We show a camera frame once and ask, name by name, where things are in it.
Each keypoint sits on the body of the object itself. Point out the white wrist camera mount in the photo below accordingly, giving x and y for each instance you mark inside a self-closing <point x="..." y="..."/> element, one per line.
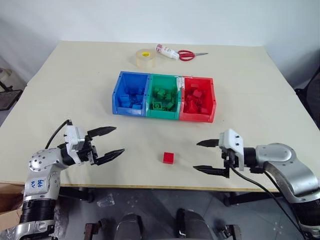
<point x="233" y="140"/>
<point x="73" y="137"/>

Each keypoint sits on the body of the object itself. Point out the green plastic storage bin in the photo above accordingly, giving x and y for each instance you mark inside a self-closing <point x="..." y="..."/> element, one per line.
<point x="162" y="81"/>

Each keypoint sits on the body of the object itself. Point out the black office chair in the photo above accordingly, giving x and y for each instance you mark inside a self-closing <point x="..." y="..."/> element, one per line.
<point x="311" y="97"/>

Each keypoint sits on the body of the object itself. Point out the red plastic storage bin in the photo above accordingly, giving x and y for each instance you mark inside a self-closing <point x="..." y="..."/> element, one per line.
<point x="197" y="117"/>

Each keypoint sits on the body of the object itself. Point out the clear plastic cup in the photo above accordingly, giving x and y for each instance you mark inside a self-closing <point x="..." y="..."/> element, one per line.
<point x="106" y="200"/>

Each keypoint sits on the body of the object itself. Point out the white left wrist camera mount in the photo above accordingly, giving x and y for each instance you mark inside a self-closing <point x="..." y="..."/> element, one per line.
<point x="73" y="137"/>

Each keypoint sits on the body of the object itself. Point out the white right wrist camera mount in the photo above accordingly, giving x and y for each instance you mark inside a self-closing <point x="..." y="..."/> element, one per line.
<point x="233" y="140"/>

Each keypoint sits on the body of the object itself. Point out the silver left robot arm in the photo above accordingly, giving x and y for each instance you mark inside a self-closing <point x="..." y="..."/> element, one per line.
<point x="41" y="175"/>

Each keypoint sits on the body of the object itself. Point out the blue plastic storage bin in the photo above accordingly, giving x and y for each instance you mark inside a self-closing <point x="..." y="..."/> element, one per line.
<point x="130" y="82"/>

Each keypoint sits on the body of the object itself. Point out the blue toy brick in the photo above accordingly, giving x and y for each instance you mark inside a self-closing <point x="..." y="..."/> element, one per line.
<point x="124" y="98"/>
<point x="136" y="107"/>

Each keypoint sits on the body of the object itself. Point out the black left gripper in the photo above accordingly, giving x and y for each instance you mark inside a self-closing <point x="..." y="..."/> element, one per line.
<point x="88" y="151"/>

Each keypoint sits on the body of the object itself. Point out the brown cardboard box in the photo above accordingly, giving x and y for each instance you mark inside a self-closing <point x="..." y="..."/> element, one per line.
<point x="10" y="200"/>

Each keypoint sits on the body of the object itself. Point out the black mesh stand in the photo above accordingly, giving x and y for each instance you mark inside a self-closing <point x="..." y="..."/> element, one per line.
<point x="8" y="100"/>

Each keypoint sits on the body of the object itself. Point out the red square toy brick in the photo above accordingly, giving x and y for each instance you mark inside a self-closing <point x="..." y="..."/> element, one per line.
<point x="168" y="158"/>

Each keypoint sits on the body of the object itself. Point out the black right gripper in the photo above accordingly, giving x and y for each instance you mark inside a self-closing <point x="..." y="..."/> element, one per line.
<point x="228" y="160"/>

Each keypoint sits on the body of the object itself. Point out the green toy brick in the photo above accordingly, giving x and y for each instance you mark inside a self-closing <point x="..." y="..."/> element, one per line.
<point x="161" y="93"/>
<point x="156" y="106"/>

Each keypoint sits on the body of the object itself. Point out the white glue bottle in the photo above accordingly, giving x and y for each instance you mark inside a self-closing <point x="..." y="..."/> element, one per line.
<point x="166" y="51"/>

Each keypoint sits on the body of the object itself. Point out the rusty metal base foot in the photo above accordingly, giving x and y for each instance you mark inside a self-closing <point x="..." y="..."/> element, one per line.
<point x="230" y="232"/>
<point x="93" y="230"/>

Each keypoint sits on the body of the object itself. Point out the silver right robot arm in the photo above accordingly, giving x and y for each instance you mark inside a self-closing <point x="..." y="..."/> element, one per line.
<point x="282" y="160"/>

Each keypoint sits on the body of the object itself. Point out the clear packing tape roll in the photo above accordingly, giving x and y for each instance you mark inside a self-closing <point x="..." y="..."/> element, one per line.
<point x="146" y="60"/>

